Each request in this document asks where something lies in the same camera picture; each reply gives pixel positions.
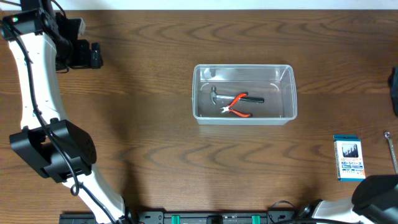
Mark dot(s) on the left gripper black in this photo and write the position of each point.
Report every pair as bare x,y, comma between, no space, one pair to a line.
95,55

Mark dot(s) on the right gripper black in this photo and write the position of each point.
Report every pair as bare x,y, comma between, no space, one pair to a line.
394,82

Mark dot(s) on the silver metal wrench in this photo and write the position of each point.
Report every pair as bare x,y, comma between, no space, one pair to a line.
388,137

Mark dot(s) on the blue white screwdriver set box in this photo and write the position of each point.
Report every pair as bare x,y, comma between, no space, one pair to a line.
349,158

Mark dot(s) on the small claw hammer black handle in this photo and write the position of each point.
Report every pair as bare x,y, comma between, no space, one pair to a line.
214,96

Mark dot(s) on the clear plastic container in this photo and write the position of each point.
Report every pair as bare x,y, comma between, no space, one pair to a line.
274,83

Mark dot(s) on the red handled pliers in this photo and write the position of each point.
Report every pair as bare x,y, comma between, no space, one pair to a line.
229,107

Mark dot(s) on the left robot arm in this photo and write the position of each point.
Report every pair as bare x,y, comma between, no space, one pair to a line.
45,43

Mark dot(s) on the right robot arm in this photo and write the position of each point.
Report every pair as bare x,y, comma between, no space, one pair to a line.
373,201

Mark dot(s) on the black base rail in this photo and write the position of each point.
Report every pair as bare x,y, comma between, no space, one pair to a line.
220,218

